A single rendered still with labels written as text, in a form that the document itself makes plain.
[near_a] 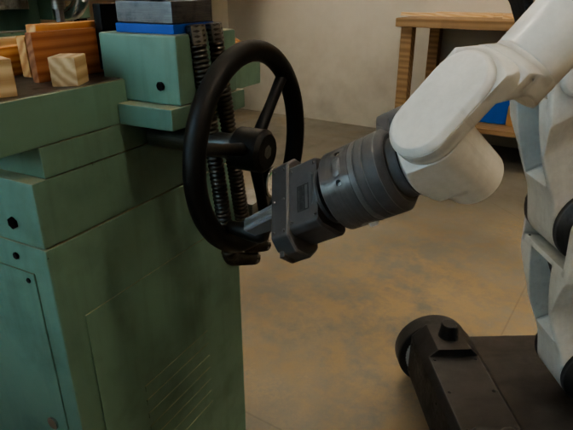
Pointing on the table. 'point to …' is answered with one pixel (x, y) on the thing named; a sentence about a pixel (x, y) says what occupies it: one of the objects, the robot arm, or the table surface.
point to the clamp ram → (104, 20)
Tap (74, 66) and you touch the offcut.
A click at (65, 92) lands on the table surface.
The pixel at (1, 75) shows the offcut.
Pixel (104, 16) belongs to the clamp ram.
